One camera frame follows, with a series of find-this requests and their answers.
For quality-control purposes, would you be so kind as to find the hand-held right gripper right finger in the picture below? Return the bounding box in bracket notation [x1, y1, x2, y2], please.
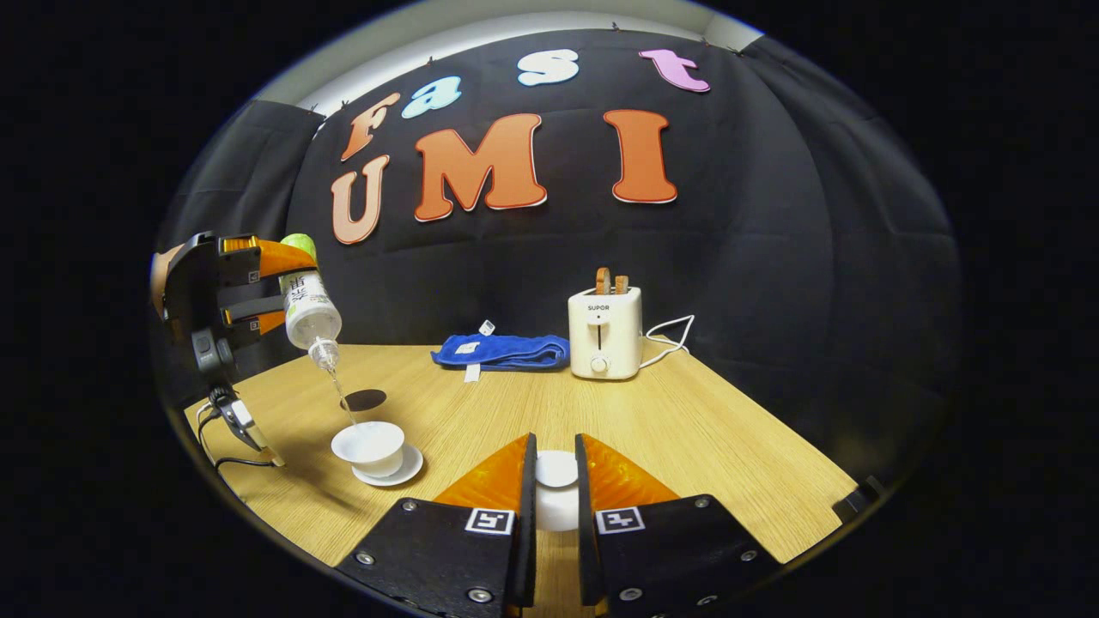
[574, 433, 784, 618]

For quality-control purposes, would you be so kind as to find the blue folded towel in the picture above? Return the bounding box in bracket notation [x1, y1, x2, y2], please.
[431, 320, 571, 383]

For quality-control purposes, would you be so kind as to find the white teacup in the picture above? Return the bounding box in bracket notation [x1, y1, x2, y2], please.
[331, 421, 405, 478]

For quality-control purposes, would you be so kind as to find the clear plastic water bottle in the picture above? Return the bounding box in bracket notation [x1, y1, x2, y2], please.
[279, 233, 343, 372]

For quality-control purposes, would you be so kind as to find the white toaster cable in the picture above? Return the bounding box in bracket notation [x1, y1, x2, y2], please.
[640, 315, 695, 369]

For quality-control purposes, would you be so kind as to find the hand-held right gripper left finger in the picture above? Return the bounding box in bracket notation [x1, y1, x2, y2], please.
[337, 433, 539, 618]

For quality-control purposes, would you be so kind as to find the white saucer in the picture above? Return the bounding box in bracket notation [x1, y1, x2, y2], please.
[352, 442, 424, 488]

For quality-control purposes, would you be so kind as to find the white toaster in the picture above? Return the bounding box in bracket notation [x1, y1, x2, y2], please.
[568, 286, 643, 381]

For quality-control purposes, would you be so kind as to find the black backdrop cloth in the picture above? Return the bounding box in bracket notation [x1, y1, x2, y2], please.
[155, 26, 961, 482]

